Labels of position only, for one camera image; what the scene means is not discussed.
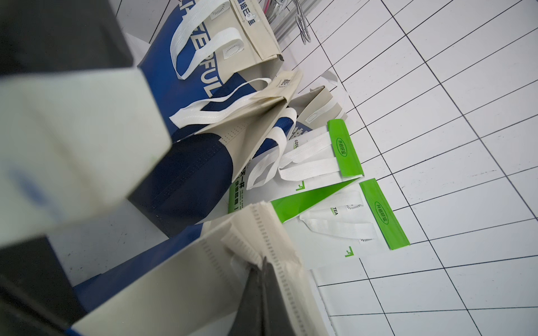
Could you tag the blue beige bag at back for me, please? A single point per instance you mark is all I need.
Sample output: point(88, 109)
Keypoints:
point(315, 109)

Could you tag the green white bag left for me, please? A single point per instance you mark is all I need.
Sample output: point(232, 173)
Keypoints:
point(299, 173)

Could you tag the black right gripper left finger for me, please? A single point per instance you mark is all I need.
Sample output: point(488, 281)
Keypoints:
point(36, 295)

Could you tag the green white bag right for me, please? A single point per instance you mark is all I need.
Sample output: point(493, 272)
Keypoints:
point(355, 222)

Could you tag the blue beige takeout bag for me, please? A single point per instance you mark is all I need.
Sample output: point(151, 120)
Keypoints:
point(198, 290)

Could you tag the metal wire rack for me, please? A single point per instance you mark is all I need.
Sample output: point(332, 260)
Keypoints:
point(283, 16)

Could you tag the green white bag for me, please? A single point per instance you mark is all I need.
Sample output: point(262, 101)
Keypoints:
point(355, 222)
point(299, 173)

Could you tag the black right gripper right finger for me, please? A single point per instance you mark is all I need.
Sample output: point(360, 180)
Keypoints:
point(262, 309)

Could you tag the large blue beige cheerful bag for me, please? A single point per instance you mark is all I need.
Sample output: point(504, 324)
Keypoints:
point(207, 55)

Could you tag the navy beige small bag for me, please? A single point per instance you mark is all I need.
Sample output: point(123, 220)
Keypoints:
point(194, 175)

